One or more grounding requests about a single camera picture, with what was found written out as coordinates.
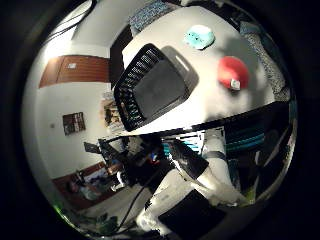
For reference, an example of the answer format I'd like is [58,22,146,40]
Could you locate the teal plastic object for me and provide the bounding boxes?
[183,24,216,51]

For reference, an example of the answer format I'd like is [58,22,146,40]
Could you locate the dark picture frame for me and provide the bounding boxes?
[62,111,87,137]

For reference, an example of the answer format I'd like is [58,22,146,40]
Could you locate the white patterned armchair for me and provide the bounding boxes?
[239,21,291,101]

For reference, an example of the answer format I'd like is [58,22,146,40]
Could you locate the black cable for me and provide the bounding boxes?
[116,181,151,234]

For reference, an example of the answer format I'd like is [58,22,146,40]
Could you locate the teal striped cable bundle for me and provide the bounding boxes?
[226,133,266,153]

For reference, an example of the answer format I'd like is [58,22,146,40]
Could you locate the brown wooden door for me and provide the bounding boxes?
[38,54,111,89]

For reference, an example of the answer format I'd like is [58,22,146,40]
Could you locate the red plush toy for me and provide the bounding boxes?
[217,55,250,92]

